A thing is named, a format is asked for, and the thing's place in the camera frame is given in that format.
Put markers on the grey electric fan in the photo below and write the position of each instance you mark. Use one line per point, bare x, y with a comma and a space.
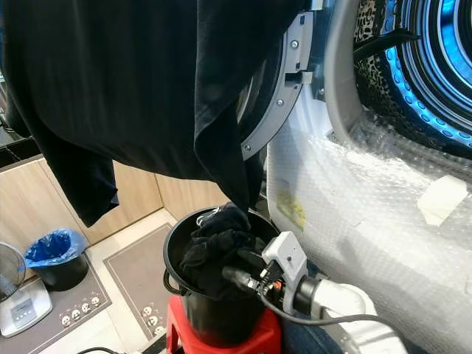
11, 269

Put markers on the yellow sticker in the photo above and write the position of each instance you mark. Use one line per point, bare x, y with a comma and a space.
292, 211

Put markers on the black clothes bundle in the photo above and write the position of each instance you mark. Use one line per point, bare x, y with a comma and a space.
210, 254

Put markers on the white tape patch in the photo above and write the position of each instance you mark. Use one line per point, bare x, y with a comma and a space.
442, 200

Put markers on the grey mat with round prints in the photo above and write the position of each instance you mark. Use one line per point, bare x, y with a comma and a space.
140, 276
77, 313

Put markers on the white fan base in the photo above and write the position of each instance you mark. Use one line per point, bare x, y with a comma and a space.
23, 310

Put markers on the wooden cabinet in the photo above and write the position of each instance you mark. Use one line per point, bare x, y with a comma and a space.
37, 203

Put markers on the black shirt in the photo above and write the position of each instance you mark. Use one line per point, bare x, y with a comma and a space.
118, 88

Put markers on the grey door gasket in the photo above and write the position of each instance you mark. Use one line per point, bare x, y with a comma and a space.
338, 74

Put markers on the blue-lit washer drum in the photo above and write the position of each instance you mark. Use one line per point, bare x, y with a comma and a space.
435, 66

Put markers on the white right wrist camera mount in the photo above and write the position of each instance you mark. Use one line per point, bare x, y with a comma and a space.
287, 254

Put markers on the black trash bin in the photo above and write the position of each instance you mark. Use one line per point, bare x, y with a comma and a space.
60, 276

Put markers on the leopard print garment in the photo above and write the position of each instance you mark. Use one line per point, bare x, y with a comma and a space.
376, 92

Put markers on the black countertop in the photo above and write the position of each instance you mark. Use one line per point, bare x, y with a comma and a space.
15, 151

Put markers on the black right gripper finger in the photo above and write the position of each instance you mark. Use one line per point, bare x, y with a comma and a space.
242, 280
252, 257

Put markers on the blue bin bag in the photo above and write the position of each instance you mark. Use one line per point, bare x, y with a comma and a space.
53, 245

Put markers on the black plastic bucket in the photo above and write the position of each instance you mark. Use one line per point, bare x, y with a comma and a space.
214, 324

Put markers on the blue denim jeans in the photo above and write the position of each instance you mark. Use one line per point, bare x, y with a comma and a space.
302, 341

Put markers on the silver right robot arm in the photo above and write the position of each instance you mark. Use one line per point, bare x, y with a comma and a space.
339, 299

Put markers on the red plastic stool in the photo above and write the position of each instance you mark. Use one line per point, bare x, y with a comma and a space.
181, 332

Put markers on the grey washer door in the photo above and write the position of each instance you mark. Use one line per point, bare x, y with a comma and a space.
280, 99

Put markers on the white bubble-wrapped washing machine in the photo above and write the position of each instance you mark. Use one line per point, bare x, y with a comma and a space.
361, 243

